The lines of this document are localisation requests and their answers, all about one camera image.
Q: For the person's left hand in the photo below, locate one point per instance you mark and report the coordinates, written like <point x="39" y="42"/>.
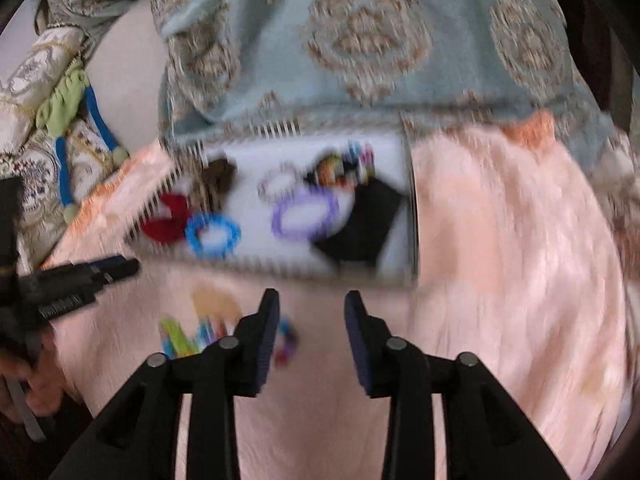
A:
<point x="42" y="385"/>

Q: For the striped box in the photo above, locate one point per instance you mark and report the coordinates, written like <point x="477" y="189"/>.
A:
<point x="248" y="210"/>

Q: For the red bow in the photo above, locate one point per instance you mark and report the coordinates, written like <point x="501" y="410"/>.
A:
<point x="165" y="230"/>

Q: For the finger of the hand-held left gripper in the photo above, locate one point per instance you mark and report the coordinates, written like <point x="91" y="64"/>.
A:
<point x="117" y="269"/>

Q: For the white pillow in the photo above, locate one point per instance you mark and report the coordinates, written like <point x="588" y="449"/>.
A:
<point x="130" y="85"/>

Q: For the blue damask fabric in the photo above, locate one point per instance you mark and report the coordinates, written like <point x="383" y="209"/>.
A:
<point x="280" y="60"/>

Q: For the green and blue stuffed toy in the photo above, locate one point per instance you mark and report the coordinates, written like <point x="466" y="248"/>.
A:
<point x="60" y="105"/>

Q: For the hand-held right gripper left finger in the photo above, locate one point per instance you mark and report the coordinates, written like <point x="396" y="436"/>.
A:
<point x="267" y="342"/>

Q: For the cream embroidered bolster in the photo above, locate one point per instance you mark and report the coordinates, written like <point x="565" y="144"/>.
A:
<point x="40" y="70"/>

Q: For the pink textured blanket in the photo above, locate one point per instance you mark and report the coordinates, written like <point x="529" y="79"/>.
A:
<point x="500" y="260"/>

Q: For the embroidered floral cushion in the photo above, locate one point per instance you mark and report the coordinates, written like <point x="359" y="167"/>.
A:
<point x="35" y="180"/>

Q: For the floral patterned cloth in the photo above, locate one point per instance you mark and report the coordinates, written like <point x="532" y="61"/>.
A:
<point x="620" y="185"/>

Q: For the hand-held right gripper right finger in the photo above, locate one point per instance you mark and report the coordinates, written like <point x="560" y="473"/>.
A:
<point x="357" y="345"/>

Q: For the tan round card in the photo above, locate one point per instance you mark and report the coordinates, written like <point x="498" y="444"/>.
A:
<point x="215" y="302"/>

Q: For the black sock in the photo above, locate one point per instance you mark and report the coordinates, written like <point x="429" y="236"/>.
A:
<point x="365" y="230"/>

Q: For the leopard print bow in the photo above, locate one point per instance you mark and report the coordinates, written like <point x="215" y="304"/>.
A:
<point x="220" y="175"/>

